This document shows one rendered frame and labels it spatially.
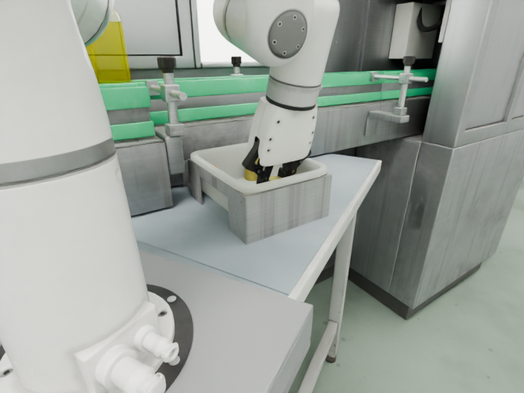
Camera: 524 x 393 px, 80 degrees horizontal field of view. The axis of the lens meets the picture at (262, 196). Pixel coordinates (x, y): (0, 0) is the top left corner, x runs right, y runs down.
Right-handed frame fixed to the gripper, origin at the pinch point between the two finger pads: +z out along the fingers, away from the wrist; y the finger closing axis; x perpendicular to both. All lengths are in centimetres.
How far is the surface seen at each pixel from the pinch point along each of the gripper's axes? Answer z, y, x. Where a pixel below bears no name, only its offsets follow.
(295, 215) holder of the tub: 1.4, 0.4, 7.4
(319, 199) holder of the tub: -0.3, -4.6, 7.1
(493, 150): 11, -101, 0
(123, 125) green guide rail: -6.4, 20.4, -15.5
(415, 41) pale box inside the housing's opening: -16, -89, -39
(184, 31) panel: -15.0, -1.5, -44.0
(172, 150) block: -2.4, 13.5, -12.4
